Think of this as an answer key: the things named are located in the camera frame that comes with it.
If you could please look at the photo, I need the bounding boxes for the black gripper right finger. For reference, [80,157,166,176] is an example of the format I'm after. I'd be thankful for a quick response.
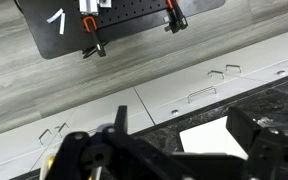
[226,107,261,153]

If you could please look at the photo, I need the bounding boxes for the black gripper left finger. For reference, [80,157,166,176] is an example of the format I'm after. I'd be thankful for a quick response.
[114,105,128,133]

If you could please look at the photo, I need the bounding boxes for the clear plastic bowl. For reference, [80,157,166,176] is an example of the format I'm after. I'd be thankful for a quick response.
[39,154,55,180]

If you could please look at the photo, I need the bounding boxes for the white square plate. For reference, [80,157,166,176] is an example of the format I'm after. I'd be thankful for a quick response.
[179,116,248,160]

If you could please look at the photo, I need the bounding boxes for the white kitchen cabinets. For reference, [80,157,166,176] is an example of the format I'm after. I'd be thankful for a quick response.
[0,32,288,180]

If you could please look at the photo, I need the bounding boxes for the orange black clamp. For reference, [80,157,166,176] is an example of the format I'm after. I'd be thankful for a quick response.
[82,16,106,59]
[163,0,188,34]

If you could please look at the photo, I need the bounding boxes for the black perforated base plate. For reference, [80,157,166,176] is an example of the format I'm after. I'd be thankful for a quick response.
[14,0,226,59]

